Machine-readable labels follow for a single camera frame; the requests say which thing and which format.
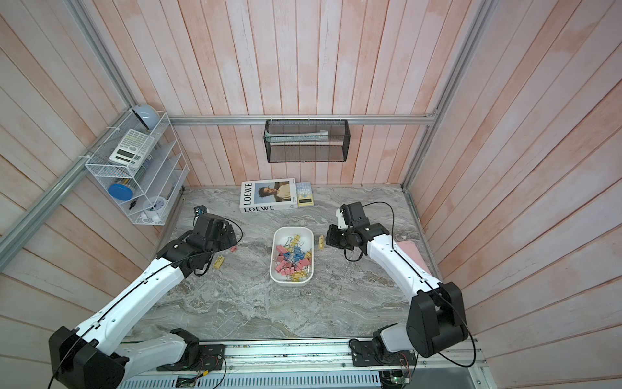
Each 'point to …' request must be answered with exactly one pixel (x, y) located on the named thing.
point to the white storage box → (292, 255)
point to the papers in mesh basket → (322, 136)
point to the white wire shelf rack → (161, 175)
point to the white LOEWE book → (268, 194)
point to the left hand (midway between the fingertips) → (219, 238)
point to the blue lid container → (121, 191)
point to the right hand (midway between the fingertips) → (325, 236)
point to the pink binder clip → (233, 249)
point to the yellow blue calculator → (304, 194)
